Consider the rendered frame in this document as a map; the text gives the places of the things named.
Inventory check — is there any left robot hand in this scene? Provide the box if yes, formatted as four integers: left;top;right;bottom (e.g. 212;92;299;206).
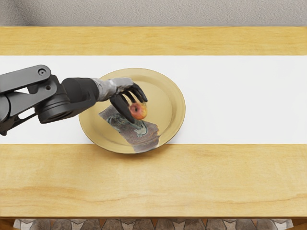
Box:
94;77;148;124

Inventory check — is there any red yellow apple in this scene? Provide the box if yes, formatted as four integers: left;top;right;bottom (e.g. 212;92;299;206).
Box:
129;102;148;120

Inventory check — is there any yellow plate with printed pattern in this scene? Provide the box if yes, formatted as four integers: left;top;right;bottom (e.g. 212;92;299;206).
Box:
79;68;186;154

